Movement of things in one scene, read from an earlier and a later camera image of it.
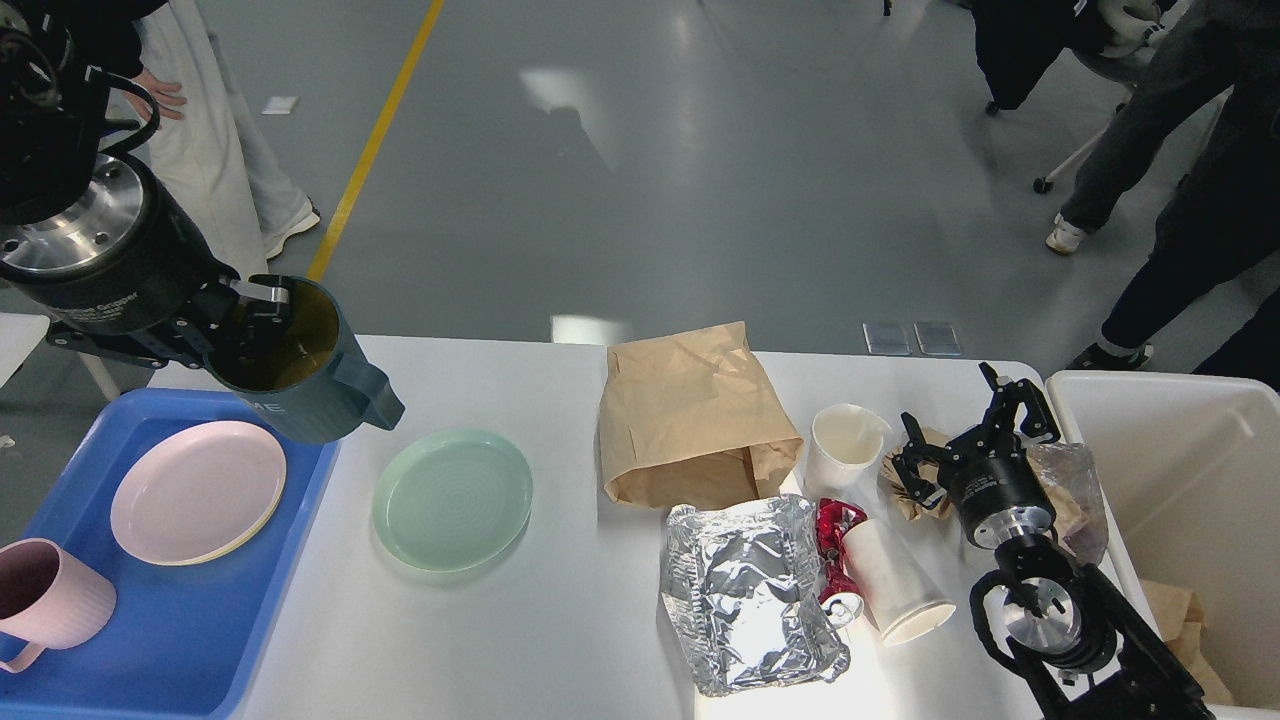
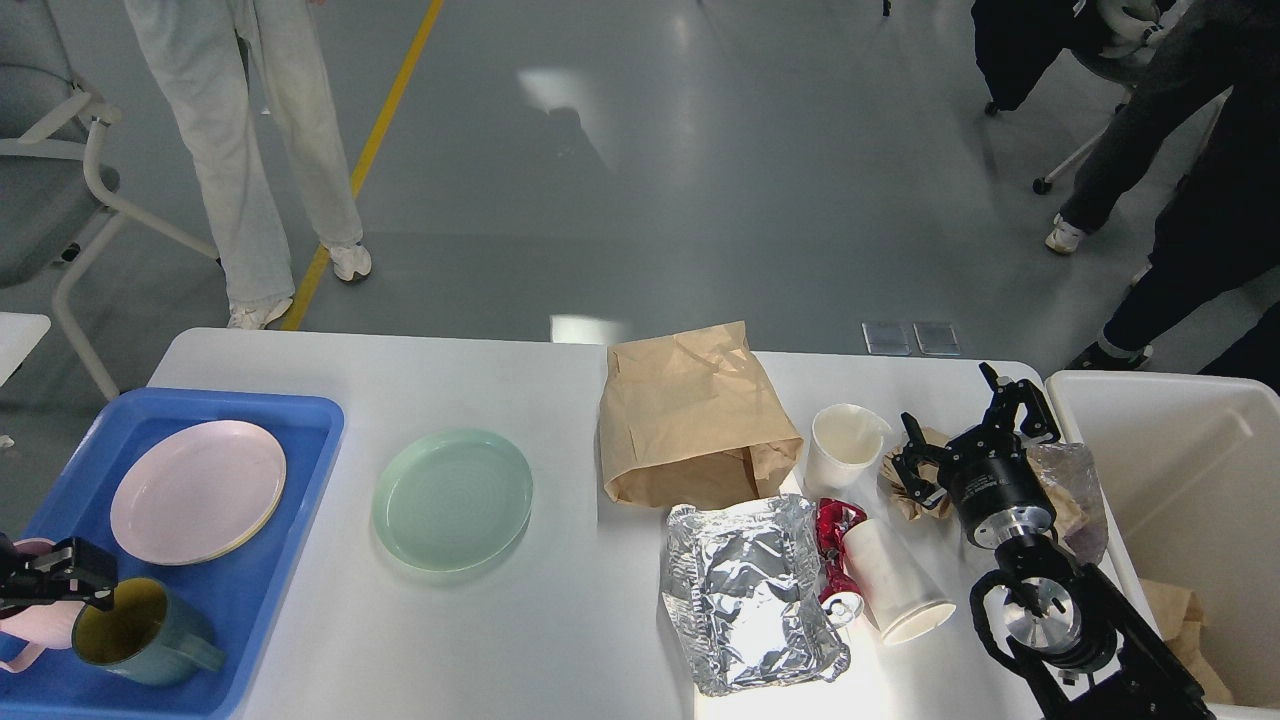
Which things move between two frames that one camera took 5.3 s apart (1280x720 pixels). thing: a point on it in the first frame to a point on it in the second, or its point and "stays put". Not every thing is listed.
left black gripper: [128, 260] to [74, 568]
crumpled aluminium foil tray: [741, 590] stays put
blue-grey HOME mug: [287, 361] to [155, 635]
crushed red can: [833, 519] stays put
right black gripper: [998, 493] stays put
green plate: [453, 501] stays put
